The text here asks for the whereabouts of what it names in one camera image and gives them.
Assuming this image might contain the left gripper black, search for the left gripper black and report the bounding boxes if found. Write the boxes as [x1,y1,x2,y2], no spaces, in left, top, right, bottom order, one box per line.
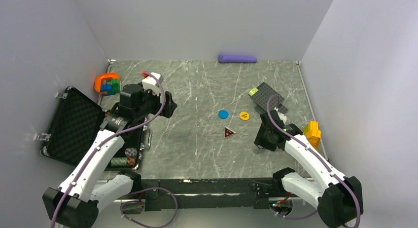
[134,83,177,119]

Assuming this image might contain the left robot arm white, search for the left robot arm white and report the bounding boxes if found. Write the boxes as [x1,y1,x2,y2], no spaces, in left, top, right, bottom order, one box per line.
[41,82,177,228]

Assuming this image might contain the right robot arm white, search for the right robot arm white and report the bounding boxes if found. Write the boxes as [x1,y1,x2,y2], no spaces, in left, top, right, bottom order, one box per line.
[254,111,364,228]

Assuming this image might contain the yellow round dealer button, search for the yellow round dealer button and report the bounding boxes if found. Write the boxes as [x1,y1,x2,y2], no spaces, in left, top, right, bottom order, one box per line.
[239,111,250,121]

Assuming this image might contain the dark grey building plate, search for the dark grey building plate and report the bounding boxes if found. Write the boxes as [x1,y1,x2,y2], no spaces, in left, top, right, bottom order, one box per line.
[248,82,284,114]

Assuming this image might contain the red triangle all-in marker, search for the red triangle all-in marker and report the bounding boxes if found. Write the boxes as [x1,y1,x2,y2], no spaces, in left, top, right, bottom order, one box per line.
[224,126,236,139]

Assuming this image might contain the yellow toy block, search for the yellow toy block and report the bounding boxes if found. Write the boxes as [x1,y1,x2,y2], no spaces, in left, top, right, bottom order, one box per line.
[302,121,321,150]

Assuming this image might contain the blue round dealer button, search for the blue round dealer button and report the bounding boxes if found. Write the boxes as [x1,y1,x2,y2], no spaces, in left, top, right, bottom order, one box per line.
[218,110,229,119]

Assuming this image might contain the purple cylinder tube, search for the purple cylinder tube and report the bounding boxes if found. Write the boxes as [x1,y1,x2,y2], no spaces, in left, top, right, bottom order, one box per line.
[217,54,257,63]

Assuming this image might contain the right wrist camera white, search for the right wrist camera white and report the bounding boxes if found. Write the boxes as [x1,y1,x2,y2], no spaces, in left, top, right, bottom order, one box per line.
[275,104,288,114]

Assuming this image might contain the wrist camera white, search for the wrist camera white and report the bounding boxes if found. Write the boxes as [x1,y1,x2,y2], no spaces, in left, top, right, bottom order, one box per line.
[275,104,288,114]
[141,71,164,96]

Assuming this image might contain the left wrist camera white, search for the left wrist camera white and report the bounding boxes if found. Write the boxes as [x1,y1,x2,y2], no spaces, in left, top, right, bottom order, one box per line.
[141,71,164,96]

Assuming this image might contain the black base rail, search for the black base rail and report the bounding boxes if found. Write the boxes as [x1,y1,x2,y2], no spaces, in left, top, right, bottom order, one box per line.
[121,177,295,211]

